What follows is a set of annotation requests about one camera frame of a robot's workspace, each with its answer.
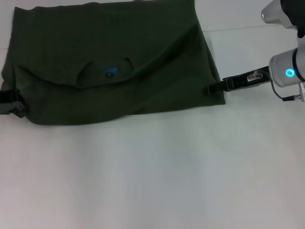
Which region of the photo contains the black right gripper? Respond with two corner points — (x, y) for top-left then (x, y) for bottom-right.
(203, 65), (272, 96)

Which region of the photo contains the dark green FREE t-shirt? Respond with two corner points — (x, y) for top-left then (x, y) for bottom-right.
(0, 0), (227, 126)

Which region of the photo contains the silver right wrist cable connector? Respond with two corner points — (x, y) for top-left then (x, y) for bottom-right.
(271, 81), (305, 103)

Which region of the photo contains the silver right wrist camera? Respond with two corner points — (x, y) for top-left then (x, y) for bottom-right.
(261, 0), (297, 30)

